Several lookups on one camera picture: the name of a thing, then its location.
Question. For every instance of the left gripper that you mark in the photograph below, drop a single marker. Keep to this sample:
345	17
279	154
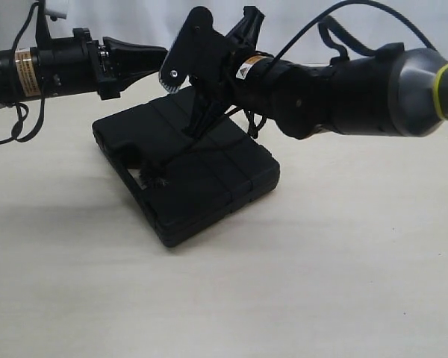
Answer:
79	64

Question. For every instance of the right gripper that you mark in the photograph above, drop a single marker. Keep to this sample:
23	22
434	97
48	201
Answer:
212	101

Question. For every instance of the black plastic case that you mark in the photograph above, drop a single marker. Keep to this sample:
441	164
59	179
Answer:
182	189

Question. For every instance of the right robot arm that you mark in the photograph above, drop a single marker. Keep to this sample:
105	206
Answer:
362	91

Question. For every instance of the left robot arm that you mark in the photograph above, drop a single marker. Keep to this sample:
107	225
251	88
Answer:
18	77

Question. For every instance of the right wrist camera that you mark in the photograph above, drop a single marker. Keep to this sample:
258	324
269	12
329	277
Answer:
198	50

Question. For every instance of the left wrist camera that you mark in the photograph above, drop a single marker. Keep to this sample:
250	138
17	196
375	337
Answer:
48	10

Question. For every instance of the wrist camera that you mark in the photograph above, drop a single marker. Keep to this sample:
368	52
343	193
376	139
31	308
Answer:
198	50
48	10

